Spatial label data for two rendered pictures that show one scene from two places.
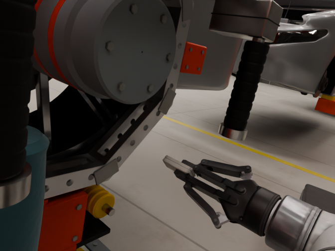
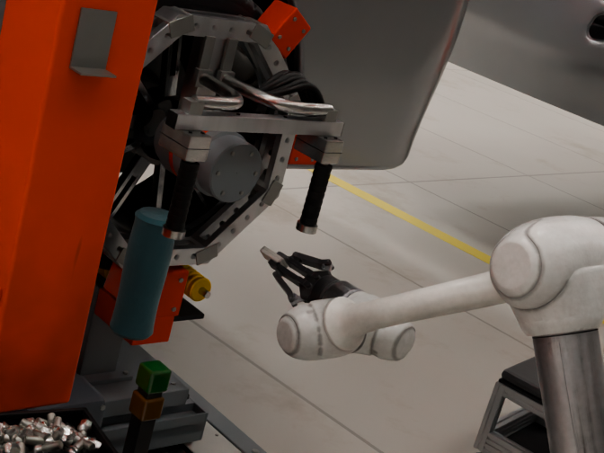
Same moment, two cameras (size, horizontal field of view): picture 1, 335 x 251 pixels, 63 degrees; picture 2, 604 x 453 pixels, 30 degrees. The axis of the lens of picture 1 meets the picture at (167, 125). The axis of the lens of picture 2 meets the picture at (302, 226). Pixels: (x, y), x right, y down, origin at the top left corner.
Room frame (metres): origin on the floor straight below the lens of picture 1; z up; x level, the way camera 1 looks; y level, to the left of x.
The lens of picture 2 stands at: (-1.78, -0.36, 1.47)
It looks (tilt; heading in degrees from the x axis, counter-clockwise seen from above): 18 degrees down; 7
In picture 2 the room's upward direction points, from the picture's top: 16 degrees clockwise
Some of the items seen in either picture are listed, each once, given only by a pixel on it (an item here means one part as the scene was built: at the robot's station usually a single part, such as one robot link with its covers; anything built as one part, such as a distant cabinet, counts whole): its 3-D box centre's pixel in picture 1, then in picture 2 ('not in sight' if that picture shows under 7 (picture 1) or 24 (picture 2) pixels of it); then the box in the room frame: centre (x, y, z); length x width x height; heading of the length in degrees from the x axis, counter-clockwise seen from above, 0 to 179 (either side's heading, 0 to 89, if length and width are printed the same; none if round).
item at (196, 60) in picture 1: (182, 57); (296, 145); (0.68, 0.00, 0.85); 0.09 x 0.08 x 0.07; 143
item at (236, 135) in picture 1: (245, 88); (315, 195); (0.42, -0.10, 0.83); 0.04 x 0.04 x 0.16
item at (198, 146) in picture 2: not in sight; (184, 139); (0.17, 0.13, 0.93); 0.09 x 0.05 x 0.05; 53
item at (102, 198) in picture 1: (74, 181); (171, 267); (0.59, 0.19, 0.51); 0.29 x 0.06 x 0.06; 53
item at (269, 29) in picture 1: (245, 18); (318, 144); (0.44, -0.08, 0.93); 0.09 x 0.05 x 0.05; 53
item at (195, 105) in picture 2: not in sight; (202, 74); (0.28, 0.15, 1.03); 0.19 x 0.18 x 0.11; 53
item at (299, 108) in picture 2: not in sight; (280, 80); (0.43, 0.03, 1.03); 0.19 x 0.18 x 0.11; 53
